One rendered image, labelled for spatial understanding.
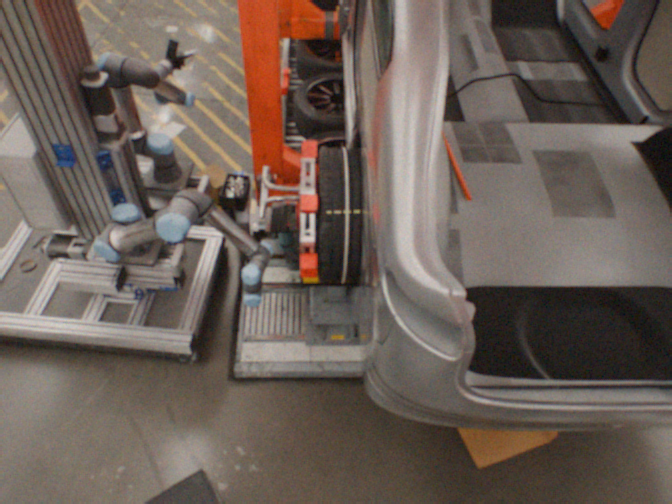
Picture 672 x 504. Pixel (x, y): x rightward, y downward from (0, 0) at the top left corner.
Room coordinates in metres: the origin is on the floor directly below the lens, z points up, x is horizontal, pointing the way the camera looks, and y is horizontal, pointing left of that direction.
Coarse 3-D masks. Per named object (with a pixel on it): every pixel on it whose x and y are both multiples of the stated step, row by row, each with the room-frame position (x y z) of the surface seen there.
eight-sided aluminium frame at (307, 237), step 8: (304, 160) 1.93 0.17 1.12; (312, 160) 1.93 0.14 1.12; (304, 168) 1.87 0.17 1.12; (312, 168) 1.88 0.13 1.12; (304, 176) 1.82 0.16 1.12; (312, 176) 1.82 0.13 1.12; (304, 184) 1.76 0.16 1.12; (312, 184) 1.77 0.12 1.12; (304, 192) 1.72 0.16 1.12; (312, 192) 1.72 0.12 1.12; (304, 216) 1.64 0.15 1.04; (312, 216) 1.65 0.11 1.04; (304, 224) 1.62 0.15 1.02; (312, 224) 1.62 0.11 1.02; (304, 232) 1.59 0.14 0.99; (312, 232) 1.60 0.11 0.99; (304, 240) 1.57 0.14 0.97; (312, 240) 1.57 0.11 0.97; (304, 248) 1.56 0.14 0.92; (312, 248) 1.57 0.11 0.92
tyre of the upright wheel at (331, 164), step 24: (336, 168) 1.82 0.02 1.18; (360, 168) 1.84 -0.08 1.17; (336, 192) 1.70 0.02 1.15; (360, 192) 1.71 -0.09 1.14; (336, 216) 1.61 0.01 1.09; (360, 216) 1.63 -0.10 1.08; (336, 240) 1.55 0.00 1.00; (360, 240) 1.57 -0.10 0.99; (336, 264) 1.52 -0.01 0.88; (360, 264) 1.53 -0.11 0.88
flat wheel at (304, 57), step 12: (300, 48) 4.02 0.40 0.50; (312, 48) 4.24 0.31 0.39; (324, 48) 4.12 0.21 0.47; (336, 48) 4.17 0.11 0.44; (300, 60) 3.95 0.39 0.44; (312, 60) 3.86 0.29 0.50; (324, 60) 3.88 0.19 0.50; (336, 60) 3.94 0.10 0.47; (300, 72) 3.93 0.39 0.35; (312, 72) 3.84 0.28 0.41; (324, 72) 3.80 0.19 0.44; (336, 72) 3.79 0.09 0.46
